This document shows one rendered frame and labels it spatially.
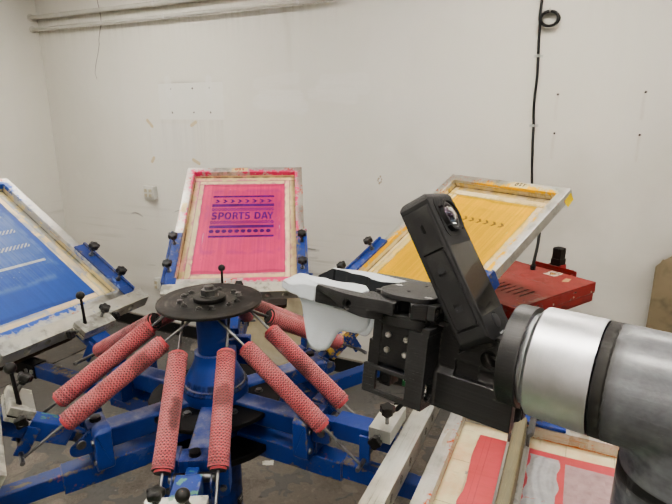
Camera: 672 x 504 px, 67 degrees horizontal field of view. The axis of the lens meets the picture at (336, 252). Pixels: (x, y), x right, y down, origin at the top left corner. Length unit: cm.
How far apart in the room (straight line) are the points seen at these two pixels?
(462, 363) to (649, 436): 12
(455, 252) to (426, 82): 288
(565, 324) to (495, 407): 8
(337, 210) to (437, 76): 106
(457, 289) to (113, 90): 435
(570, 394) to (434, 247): 12
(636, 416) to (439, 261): 15
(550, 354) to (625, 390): 4
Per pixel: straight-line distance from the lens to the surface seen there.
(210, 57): 397
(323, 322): 43
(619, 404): 34
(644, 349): 35
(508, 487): 124
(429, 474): 135
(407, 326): 38
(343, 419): 143
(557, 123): 310
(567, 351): 34
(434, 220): 36
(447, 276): 36
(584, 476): 152
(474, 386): 39
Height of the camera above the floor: 182
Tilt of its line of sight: 15 degrees down
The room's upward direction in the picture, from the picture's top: straight up
